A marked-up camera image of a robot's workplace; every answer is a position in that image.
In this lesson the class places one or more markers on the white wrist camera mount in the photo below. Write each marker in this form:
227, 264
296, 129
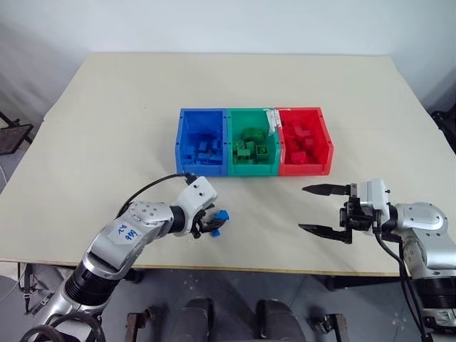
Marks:
374, 196
198, 194

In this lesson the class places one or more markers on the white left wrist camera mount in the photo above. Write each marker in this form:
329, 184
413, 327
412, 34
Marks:
198, 194

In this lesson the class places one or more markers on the green toy block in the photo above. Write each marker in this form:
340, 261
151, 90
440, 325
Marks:
249, 145
263, 152
244, 154

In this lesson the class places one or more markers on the black equipment case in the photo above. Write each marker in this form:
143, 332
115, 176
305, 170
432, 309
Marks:
445, 130

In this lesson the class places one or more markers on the white sticker blue handwriting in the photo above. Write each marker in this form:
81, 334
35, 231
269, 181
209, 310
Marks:
124, 234

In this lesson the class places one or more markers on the green plastic bin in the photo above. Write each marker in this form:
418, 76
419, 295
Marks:
249, 170

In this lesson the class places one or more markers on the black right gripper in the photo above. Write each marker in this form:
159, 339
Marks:
356, 217

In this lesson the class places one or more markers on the blue toy block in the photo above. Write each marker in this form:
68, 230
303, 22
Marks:
203, 157
215, 142
223, 214
204, 146

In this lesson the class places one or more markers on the red toy block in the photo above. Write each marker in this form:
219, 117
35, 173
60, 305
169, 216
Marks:
297, 131
299, 158

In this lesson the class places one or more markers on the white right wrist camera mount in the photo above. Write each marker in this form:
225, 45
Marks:
374, 196

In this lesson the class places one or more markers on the blue plastic bin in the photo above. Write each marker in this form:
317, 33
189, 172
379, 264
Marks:
185, 164

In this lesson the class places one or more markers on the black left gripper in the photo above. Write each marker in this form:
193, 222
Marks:
199, 228

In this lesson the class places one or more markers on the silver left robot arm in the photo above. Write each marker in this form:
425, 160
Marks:
107, 263

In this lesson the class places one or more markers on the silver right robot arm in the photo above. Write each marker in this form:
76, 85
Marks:
427, 231

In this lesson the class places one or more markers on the black table frame bar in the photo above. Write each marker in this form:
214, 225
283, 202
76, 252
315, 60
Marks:
363, 282

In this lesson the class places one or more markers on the rusty metal table foot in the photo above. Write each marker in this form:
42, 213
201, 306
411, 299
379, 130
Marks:
335, 327
137, 326

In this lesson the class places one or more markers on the round green toy piece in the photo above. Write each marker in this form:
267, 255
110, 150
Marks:
253, 134

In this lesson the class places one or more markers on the black mesh stand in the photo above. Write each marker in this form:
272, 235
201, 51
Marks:
12, 137

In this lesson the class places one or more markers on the white paper label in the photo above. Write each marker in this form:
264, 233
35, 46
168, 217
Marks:
272, 121

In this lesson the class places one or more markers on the red plastic bin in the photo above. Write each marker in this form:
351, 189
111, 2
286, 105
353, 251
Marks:
326, 156

